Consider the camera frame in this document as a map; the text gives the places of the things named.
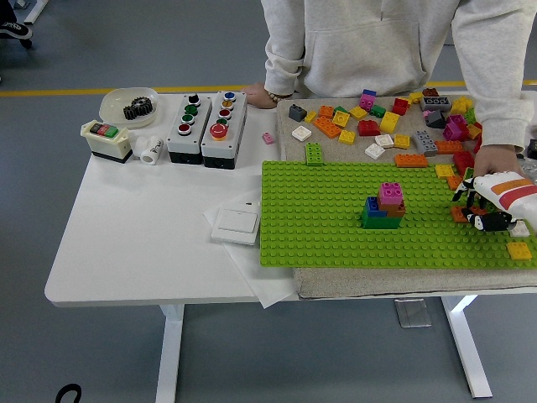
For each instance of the person's left hand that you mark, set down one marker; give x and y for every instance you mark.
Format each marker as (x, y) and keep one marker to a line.
(499, 159)

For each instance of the person's right hand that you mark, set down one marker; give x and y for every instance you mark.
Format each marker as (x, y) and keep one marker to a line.
(260, 95)

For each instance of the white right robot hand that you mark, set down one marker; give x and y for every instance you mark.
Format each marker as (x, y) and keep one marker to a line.
(512, 193)

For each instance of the green two-by-four brick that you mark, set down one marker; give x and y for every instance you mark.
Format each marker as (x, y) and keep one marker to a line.
(468, 174)

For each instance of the yellow two-by-two brick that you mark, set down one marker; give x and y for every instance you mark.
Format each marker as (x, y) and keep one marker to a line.
(519, 250)
(341, 119)
(347, 137)

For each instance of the green studded baseplate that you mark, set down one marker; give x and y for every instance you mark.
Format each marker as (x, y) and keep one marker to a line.
(314, 247)

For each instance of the person's right forearm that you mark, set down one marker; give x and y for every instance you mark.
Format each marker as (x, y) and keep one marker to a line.
(285, 71)

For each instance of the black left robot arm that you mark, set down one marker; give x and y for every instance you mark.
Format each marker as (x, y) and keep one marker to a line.
(69, 386)

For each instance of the person's left forearm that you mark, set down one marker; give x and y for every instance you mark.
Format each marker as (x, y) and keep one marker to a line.
(491, 96)

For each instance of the red two-by-four brick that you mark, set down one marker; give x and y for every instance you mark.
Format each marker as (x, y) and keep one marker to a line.
(477, 144)

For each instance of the large red brick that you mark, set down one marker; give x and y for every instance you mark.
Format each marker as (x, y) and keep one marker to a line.
(462, 161)

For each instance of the dark grey slope brick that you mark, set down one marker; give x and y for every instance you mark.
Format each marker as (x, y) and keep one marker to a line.
(298, 113)
(435, 118)

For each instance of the small pink brick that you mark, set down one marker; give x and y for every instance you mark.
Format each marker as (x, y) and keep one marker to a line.
(268, 138)
(427, 113)

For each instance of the small yellow brick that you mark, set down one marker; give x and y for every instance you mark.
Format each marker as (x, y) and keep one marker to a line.
(311, 117)

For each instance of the orange two-by-two brick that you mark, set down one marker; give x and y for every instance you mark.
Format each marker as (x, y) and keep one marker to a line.
(326, 111)

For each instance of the grey brick with holes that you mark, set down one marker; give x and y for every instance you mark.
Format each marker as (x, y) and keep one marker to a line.
(439, 101)

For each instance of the small brown brick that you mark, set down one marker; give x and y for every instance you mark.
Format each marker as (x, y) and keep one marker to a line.
(430, 91)

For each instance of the small blue brick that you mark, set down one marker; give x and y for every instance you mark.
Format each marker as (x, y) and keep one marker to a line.
(369, 92)

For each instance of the magenta two-by-two brick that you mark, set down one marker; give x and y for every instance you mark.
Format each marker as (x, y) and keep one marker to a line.
(391, 194)

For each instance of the yellow curved brick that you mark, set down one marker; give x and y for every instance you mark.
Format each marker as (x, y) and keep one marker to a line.
(390, 121)

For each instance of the dark green brick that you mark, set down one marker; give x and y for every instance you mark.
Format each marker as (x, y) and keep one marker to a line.
(379, 223)

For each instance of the clear plastic bag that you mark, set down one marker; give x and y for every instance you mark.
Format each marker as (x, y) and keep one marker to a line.
(530, 170)

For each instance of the black box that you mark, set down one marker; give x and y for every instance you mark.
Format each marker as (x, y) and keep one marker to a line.
(533, 149)

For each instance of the white square tile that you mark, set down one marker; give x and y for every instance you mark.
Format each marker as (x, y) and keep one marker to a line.
(384, 141)
(520, 228)
(302, 132)
(374, 151)

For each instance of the grey emergency-stop control box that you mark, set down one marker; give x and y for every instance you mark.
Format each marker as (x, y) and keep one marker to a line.
(222, 142)

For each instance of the green two-by-three plate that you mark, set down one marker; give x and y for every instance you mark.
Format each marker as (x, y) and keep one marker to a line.
(314, 154)

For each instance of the green flat plate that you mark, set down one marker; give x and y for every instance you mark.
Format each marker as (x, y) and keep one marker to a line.
(340, 109)

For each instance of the grey four-button control box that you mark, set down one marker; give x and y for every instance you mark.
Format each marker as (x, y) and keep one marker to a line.
(186, 134)

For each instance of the yellow square tile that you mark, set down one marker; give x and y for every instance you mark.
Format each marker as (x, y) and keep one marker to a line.
(403, 141)

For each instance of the black gear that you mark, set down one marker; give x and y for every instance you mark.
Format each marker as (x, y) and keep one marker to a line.
(142, 106)
(131, 113)

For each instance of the white pipe tee fitting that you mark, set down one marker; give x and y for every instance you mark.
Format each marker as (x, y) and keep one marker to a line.
(149, 149)

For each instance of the person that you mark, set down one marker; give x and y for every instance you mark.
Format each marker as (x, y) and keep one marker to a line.
(377, 42)

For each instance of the white plastic bowl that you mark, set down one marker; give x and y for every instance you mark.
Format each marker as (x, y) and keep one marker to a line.
(113, 105)

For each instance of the metal floor plate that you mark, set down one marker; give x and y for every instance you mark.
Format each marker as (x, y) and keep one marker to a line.
(413, 312)

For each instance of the grey-brown mat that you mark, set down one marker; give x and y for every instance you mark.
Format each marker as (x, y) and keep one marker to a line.
(377, 283)

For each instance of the white table leg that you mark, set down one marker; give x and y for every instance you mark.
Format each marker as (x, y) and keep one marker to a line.
(465, 348)
(170, 357)

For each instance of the white paper sheet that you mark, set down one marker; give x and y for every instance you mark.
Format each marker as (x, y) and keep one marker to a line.
(260, 277)

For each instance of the white furniture foot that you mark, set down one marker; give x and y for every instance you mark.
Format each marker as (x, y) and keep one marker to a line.
(37, 10)

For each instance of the black sneaker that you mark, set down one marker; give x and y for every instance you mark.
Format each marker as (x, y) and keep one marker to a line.
(14, 30)

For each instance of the white wall switch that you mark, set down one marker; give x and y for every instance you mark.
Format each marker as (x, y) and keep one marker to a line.
(235, 226)

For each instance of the beige red-green switch box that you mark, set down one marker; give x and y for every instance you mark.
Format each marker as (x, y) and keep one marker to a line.
(105, 142)

